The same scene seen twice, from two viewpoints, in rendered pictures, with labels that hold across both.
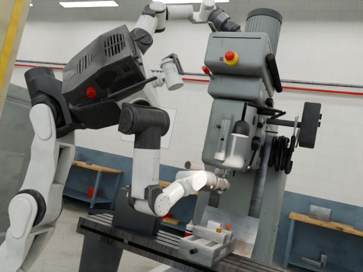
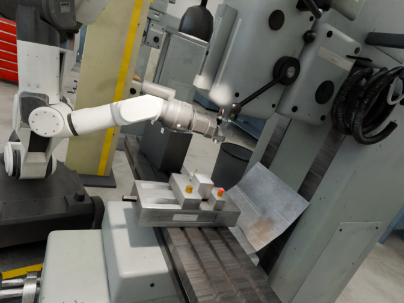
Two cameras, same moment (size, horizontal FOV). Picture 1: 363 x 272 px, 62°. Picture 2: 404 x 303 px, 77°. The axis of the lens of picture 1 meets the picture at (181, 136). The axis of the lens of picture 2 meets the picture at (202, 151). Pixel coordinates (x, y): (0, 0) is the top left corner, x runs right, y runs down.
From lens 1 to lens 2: 1.01 m
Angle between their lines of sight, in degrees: 41
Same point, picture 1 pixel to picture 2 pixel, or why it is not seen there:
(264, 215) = (318, 201)
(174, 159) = not seen: hidden behind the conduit
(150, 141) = (20, 27)
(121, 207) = (146, 133)
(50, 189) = not seen: hidden behind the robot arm
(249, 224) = (291, 204)
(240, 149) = (229, 73)
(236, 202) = (290, 168)
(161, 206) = (39, 123)
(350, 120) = not seen: outside the picture
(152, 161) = (24, 59)
